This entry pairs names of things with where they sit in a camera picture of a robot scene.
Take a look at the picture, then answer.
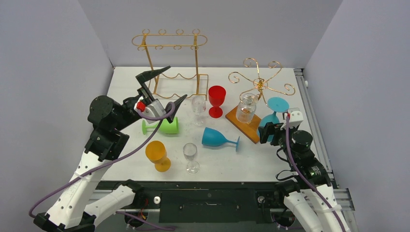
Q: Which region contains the blue plastic goblet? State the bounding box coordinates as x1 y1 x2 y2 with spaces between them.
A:
201 127 240 152
257 97 290 137

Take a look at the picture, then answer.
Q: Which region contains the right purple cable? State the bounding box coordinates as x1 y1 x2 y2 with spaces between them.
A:
272 115 348 232

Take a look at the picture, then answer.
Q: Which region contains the red plastic goblet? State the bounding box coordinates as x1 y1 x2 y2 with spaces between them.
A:
208 86 226 118

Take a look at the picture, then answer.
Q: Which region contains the green plastic goblet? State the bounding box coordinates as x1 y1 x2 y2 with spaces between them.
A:
142 117 179 135

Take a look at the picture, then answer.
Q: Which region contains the small clear front wine glass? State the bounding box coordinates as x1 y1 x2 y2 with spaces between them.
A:
183 143 200 174

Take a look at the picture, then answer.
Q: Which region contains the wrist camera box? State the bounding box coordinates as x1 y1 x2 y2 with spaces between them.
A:
280 108 304 130
134 98 166 118

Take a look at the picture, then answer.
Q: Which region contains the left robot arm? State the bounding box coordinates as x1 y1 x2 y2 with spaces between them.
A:
29 68 185 232

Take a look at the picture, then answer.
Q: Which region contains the clear glass near red goblet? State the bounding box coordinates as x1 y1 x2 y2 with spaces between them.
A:
191 95 206 126

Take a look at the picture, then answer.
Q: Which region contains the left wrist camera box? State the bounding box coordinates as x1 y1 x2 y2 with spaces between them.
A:
134 98 166 118

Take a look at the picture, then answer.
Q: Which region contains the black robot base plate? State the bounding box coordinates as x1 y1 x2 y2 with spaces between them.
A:
124 182 295 224

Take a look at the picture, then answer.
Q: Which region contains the clear patterned wine glass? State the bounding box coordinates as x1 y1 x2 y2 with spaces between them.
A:
235 93 258 124

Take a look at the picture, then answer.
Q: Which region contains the gold hook rack wooden base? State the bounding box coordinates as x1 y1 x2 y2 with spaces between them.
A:
224 58 296 145

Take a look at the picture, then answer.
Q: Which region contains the tall gold wire glass rack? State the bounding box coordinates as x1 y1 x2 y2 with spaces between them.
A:
132 29 209 100

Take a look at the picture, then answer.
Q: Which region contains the aluminium table frame rail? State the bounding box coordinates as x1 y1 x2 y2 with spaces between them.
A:
294 68 355 211

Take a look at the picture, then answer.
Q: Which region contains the orange plastic goblet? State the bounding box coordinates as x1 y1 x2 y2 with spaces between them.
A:
145 141 171 172

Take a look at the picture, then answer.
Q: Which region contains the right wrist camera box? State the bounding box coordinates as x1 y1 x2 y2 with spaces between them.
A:
280 108 304 130

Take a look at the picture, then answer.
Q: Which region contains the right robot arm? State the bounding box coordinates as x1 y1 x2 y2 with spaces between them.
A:
258 122 350 232

